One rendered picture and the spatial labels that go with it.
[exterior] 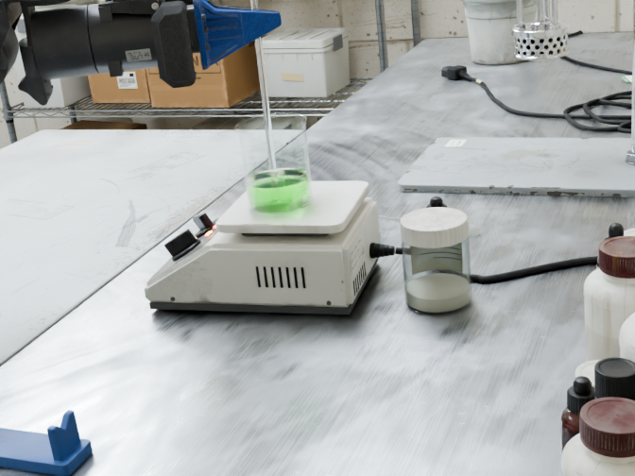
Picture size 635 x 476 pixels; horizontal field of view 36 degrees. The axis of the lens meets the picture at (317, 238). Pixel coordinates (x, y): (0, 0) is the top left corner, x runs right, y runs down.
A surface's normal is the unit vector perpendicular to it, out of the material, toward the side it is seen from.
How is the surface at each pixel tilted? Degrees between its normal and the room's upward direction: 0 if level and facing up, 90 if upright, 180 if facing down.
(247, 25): 90
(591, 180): 0
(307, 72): 92
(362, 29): 90
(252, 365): 0
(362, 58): 90
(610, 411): 1
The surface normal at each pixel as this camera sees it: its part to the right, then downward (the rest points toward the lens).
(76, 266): -0.10, -0.93
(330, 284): -0.26, 0.37
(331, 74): 0.90, 0.11
